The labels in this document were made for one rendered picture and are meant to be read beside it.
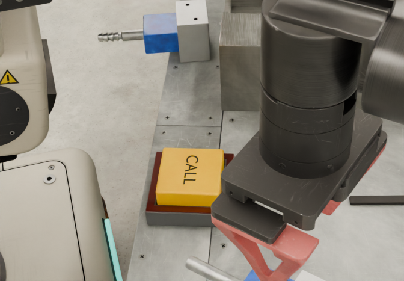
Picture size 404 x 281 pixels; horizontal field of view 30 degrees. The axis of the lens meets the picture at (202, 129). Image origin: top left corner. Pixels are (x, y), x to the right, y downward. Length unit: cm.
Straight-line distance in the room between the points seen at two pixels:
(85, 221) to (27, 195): 14
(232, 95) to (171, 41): 12
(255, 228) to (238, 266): 23
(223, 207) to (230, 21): 37
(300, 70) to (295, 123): 4
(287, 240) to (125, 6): 203
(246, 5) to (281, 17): 47
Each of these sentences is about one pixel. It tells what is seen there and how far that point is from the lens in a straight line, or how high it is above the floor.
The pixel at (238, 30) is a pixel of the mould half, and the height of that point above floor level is 89.
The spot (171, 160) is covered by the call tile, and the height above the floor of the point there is 84.
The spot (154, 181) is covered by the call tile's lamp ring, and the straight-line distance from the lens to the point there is 73.
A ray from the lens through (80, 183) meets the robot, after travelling 150.
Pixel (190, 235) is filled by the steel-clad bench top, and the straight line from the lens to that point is 71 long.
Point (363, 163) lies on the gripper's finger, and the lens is 49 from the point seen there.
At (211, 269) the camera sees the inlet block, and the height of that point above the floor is 83.
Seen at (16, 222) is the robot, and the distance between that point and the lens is 146.
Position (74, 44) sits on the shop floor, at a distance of 232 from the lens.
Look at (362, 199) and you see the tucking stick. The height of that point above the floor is 80.
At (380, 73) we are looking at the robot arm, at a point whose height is 111.
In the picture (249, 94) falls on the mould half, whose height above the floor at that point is 82.
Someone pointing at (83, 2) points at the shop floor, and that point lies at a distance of 251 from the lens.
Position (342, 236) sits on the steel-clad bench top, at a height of 80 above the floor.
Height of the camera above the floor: 135
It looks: 43 degrees down
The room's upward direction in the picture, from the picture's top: 4 degrees counter-clockwise
